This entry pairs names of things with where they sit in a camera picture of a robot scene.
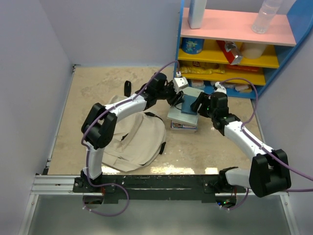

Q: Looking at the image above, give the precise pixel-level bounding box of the clear plastic bottle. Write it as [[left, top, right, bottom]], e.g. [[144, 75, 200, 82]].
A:
[[251, 0, 283, 34]]

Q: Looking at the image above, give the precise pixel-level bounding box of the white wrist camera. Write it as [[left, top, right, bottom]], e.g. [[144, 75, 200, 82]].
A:
[[214, 82, 227, 94], [173, 77, 189, 94]]

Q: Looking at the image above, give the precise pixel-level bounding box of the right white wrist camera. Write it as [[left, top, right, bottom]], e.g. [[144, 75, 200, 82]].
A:
[[214, 82, 227, 94]]

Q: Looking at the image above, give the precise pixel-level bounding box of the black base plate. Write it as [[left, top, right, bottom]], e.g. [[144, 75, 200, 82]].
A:
[[73, 174, 246, 204]]

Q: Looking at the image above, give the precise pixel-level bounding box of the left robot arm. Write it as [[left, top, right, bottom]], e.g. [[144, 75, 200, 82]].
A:
[[81, 72, 188, 192]]

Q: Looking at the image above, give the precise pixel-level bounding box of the beige student backpack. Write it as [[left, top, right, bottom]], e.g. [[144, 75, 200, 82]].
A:
[[102, 109, 166, 172]]

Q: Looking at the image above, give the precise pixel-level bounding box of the yellow snack bag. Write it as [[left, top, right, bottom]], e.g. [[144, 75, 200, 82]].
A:
[[180, 61, 225, 74]]

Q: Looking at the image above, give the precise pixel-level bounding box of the blue wallet notebook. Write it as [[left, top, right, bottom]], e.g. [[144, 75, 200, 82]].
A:
[[181, 94, 197, 115]]

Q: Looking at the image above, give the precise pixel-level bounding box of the orange red packet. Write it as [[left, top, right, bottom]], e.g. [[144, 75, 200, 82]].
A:
[[225, 64, 260, 72]]

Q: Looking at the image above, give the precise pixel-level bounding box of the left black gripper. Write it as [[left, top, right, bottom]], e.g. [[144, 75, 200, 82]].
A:
[[156, 80, 184, 107]]

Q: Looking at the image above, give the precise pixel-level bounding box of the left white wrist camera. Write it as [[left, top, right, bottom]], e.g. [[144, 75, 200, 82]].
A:
[[173, 77, 189, 94]]

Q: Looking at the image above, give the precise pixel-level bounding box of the white bowl cup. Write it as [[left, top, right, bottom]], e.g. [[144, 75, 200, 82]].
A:
[[240, 43, 267, 59]]

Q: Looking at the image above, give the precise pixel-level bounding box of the red snack packet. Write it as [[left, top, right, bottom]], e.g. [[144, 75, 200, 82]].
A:
[[216, 40, 243, 65]]

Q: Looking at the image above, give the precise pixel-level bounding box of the blue tin can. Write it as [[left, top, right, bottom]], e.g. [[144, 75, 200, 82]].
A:
[[181, 37, 204, 54]]

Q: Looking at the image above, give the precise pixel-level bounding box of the pastel sponges row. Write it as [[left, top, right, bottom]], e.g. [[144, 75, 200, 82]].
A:
[[188, 79, 252, 93]]

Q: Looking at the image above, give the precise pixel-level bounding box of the colourful box under book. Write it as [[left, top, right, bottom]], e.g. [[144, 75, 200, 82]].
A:
[[170, 121, 197, 132]]

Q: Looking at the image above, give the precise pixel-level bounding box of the blue shelf unit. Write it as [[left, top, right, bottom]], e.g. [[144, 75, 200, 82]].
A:
[[176, 0, 313, 99]]

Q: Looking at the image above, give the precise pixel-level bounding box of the white bottle on shelf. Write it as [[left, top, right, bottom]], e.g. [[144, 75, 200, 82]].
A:
[[188, 0, 207, 29]]

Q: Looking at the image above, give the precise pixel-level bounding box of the white book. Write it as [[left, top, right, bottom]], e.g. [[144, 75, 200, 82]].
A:
[[167, 87, 202, 127]]

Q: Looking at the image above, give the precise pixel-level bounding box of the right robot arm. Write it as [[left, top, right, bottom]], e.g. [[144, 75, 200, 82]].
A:
[[191, 92, 291, 197]]

